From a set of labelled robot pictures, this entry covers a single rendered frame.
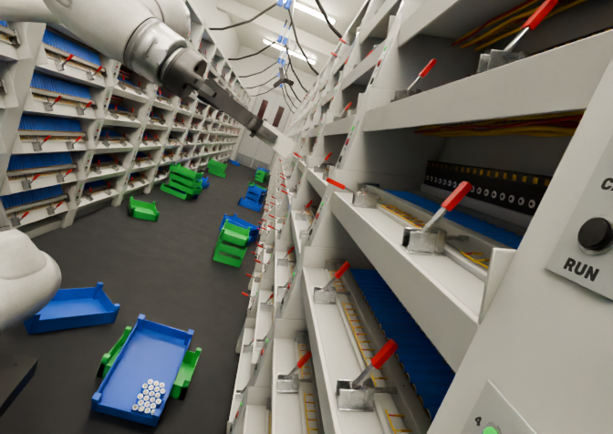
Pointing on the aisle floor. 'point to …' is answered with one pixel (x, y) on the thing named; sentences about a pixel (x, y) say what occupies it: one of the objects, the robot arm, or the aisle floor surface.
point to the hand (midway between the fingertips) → (276, 140)
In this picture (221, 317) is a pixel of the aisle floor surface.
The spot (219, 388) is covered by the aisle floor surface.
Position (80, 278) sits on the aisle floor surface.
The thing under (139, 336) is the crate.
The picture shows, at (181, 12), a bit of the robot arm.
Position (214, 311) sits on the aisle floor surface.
